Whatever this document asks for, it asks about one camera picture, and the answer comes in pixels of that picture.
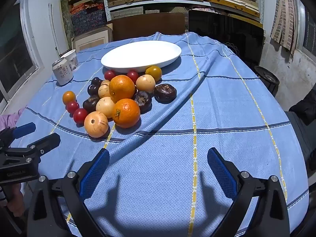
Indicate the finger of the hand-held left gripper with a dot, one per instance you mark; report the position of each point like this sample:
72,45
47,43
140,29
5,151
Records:
47,142
23,129

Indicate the person's left hand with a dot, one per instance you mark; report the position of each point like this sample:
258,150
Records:
16,202

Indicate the blue striped tablecloth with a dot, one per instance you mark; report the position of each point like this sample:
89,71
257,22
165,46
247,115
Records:
172,118

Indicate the red cherry tomato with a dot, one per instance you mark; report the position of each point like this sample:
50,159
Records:
80,115
72,106
132,76
109,75

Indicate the blue patterned box stack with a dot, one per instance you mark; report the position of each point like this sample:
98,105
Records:
87,21

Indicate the black garment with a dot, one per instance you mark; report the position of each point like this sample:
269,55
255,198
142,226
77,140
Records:
305,108

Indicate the orange patterned box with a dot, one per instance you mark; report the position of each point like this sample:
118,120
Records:
86,7

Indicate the green marbled board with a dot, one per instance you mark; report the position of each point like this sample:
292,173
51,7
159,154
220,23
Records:
66,19

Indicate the stack of yellow flat boxes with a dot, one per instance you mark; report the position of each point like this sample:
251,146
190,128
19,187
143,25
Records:
234,2

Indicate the white oval plate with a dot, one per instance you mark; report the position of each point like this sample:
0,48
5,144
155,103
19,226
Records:
140,54

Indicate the black flat screen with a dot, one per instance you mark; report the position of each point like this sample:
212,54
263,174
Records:
224,37

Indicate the orange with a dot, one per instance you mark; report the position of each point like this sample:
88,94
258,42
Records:
122,88
126,112

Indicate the wooden picture frame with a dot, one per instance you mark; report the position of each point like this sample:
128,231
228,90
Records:
91,40

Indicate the brown wooden board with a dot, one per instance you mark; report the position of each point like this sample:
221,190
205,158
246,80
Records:
148,27

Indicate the beige round fruit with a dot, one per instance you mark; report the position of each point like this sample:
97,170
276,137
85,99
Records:
96,124
145,83
104,88
105,107

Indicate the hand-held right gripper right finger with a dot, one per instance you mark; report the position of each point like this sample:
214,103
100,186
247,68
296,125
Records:
221,172

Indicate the white beverage can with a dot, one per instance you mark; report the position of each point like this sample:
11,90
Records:
62,72

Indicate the grey woven boxes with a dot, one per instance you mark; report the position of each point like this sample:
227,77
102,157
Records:
128,13

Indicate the brick-pattern hanging sheet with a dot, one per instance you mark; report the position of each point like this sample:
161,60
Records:
284,17

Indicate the pink cloth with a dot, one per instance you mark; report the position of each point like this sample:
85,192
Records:
9,118

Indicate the white leaning panel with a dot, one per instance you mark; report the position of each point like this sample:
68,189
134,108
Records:
56,29

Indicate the yellow-orange tomato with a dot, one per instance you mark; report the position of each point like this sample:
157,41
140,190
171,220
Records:
69,97
153,73

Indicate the white paper cup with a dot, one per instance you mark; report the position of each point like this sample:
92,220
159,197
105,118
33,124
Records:
70,59

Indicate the window with metal grille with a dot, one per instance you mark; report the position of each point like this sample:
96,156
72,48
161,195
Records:
308,29

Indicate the window with white frame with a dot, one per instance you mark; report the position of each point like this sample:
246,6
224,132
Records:
14,49

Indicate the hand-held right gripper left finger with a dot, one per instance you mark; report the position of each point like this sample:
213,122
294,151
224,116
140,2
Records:
95,175

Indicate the white metal shelf rack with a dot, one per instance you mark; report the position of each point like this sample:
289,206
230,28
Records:
104,2

